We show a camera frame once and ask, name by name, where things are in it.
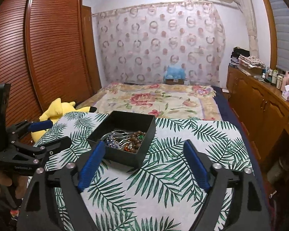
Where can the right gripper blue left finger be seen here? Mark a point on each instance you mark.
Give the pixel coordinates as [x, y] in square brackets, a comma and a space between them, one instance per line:
[88, 164]

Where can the pink bottle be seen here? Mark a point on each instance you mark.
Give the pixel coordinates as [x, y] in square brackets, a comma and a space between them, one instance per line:
[285, 81]

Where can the silver patterned bangle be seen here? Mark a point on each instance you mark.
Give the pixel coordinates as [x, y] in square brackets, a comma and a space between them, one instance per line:
[116, 138]

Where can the brown louvered wardrobe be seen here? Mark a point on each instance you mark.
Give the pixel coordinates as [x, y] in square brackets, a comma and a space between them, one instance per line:
[46, 52]

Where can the blue plush toy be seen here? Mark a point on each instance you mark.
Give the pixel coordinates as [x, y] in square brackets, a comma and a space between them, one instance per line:
[174, 74]

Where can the black open jewelry box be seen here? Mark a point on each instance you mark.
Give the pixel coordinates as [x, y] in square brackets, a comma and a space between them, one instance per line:
[142, 131]

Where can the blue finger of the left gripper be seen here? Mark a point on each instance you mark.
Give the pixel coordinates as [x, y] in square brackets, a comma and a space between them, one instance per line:
[39, 126]
[56, 146]

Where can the folded clothes stack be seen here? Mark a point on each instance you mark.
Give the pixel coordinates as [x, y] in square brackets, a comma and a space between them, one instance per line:
[247, 63]

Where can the person's left hand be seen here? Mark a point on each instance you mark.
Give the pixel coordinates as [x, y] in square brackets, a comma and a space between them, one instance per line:
[21, 184]

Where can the palm leaf print cloth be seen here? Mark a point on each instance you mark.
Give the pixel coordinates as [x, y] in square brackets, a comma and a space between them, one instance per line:
[163, 194]

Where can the pink tissue box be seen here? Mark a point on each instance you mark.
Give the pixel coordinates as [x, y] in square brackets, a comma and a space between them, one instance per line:
[285, 93]

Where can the tied beige window curtain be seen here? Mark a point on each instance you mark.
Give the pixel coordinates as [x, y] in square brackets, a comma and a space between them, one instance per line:
[250, 21]

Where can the wooden sideboard cabinet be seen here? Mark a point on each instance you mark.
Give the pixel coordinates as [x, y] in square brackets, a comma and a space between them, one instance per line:
[261, 111]

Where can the grey window roller blind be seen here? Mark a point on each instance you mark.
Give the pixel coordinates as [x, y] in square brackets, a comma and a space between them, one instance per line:
[280, 12]

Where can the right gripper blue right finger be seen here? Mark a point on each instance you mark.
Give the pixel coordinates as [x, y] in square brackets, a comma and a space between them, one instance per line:
[199, 165]

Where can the circle patterned sheer curtain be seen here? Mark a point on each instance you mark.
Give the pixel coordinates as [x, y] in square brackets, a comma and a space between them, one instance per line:
[138, 43]

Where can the yellow pikachu plush toy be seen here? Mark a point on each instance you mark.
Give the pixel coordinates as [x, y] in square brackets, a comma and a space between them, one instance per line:
[66, 120]

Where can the floral bed blanket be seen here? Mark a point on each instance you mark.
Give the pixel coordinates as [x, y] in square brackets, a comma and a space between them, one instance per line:
[159, 100]

